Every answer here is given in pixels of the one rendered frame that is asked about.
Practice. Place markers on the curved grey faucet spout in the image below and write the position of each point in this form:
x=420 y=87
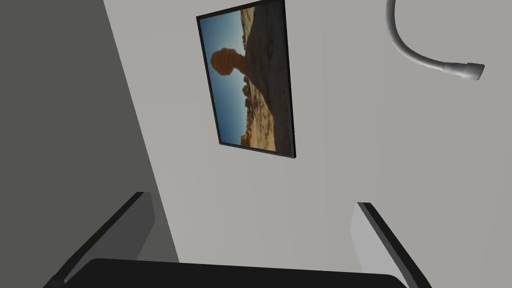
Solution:
x=424 y=52

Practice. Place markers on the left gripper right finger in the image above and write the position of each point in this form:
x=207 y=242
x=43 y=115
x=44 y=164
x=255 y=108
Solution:
x=380 y=244

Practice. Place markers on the framed desert rock picture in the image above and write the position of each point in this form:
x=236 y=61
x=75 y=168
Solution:
x=252 y=76

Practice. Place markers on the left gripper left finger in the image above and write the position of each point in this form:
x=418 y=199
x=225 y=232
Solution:
x=120 y=232

